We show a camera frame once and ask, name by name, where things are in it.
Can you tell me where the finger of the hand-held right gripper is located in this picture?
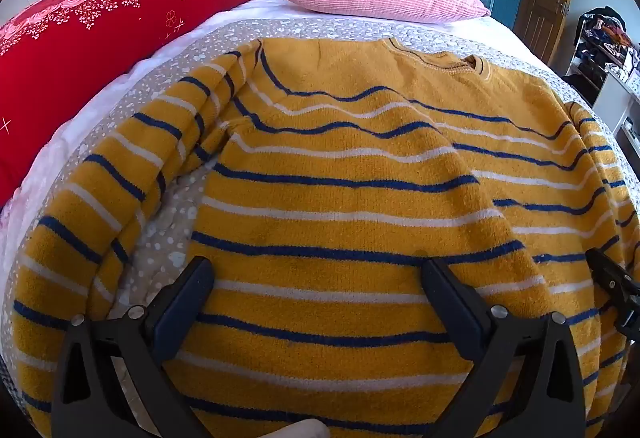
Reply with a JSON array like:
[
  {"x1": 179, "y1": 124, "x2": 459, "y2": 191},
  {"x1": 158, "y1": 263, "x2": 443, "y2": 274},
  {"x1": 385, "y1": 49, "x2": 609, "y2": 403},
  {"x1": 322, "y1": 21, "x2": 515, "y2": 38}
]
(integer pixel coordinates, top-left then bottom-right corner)
[{"x1": 584, "y1": 247, "x2": 640, "y2": 344}]

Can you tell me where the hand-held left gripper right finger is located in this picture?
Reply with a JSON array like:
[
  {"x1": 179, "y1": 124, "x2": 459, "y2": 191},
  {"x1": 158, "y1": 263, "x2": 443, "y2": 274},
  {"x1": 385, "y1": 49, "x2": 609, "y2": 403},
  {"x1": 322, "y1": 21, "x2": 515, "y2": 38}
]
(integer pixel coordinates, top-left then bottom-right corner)
[{"x1": 421, "y1": 258, "x2": 587, "y2": 438}]

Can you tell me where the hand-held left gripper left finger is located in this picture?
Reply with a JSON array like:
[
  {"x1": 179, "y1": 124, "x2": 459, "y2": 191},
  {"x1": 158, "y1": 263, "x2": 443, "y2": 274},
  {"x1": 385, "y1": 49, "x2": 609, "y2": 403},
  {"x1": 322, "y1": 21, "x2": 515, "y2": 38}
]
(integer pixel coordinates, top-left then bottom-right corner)
[{"x1": 50, "y1": 256, "x2": 215, "y2": 438}]

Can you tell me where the yellow striped sweater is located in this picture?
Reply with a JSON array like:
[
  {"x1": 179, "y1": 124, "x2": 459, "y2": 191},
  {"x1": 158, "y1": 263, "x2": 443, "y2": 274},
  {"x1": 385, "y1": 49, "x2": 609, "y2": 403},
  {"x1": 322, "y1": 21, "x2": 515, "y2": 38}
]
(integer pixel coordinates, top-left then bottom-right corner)
[{"x1": 11, "y1": 36, "x2": 638, "y2": 438}]

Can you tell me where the grey patterned blanket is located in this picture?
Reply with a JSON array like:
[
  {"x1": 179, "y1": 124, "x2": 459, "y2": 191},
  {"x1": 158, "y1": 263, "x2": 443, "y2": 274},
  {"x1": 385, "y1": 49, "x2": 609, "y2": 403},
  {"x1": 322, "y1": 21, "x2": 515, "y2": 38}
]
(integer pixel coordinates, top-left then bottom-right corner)
[{"x1": 0, "y1": 16, "x2": 631, "y2": 438}]

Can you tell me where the white side table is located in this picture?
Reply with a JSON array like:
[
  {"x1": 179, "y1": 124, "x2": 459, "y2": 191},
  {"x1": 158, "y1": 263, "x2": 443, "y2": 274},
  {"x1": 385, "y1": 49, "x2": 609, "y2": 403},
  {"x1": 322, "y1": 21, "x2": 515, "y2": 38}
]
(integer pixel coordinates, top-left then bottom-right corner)
[{"x1": 592, "y1": 65, "x2": 640, "y2": 159}]

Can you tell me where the cluttered storage shelf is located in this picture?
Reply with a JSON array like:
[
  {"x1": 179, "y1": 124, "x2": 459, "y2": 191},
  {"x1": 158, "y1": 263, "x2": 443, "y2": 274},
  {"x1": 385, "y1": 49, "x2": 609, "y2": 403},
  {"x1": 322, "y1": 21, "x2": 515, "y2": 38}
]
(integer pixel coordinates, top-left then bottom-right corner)
[{"x1": 562, "y1": 5, "x2": 640, "y2": 93}]

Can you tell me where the red floral pillow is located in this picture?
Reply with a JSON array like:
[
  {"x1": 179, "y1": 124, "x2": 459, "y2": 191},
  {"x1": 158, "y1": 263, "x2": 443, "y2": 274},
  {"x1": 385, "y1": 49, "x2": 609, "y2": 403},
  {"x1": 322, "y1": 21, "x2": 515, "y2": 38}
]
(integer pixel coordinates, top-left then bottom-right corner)
[{"x1": 0, "y1": 0, "x2": 279, "y2": 209}]

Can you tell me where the white bed sheet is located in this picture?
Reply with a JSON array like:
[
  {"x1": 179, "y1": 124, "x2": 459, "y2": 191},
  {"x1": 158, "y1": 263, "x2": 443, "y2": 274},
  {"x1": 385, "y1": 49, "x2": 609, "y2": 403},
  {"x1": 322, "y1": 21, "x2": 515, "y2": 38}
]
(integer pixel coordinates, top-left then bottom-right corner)
[{"x1": 0, "y1": 0, "x2": 556, "y2": 279}]

